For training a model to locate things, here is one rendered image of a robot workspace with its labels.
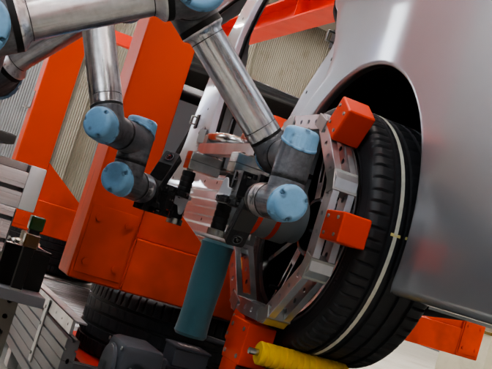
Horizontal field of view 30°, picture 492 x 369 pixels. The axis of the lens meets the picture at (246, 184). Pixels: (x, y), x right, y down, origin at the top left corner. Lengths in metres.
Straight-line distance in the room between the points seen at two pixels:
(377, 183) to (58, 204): 2.70
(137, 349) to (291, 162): 0.90
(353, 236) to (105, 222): 0.87
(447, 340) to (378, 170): 3.46
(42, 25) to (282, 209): 0.57
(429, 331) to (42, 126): 2.49
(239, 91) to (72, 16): 0.40
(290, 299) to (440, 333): 3.37
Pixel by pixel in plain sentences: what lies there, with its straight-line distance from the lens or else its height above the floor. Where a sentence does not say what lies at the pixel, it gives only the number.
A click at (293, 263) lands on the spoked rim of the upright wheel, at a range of 2.44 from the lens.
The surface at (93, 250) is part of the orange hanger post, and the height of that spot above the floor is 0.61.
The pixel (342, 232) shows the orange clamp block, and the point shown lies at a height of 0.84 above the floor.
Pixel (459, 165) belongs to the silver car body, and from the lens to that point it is 1.99.
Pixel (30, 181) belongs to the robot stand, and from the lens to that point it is 1.87.
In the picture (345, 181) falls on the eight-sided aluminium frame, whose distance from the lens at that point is 2.14.
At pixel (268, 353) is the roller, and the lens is 2.25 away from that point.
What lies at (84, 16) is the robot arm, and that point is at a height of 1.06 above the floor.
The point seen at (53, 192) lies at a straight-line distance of 4.61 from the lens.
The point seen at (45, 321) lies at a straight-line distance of 3.17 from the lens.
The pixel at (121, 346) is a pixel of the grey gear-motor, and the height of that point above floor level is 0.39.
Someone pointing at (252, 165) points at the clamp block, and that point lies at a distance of 2.12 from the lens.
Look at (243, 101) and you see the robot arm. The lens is 1.93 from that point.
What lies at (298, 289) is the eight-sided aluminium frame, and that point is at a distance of 2.17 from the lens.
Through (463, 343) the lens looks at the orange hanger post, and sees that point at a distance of 5.62.
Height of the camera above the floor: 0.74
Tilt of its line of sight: 4 degrees up
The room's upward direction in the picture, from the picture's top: 17 degrees clockwise
